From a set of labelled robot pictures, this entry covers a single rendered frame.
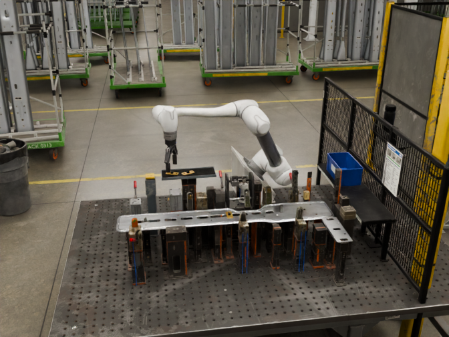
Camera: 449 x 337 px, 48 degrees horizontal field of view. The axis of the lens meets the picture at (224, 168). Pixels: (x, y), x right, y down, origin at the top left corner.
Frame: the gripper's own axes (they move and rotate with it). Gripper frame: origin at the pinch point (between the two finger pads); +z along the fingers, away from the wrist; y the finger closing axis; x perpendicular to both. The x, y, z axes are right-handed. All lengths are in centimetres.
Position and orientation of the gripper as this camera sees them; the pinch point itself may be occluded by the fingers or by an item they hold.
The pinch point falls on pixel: (171, 166)
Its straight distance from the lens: 341.5
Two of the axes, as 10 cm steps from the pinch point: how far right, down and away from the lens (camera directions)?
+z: 0.0, 9.1, 4.1
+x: 9.7, 1.0, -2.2
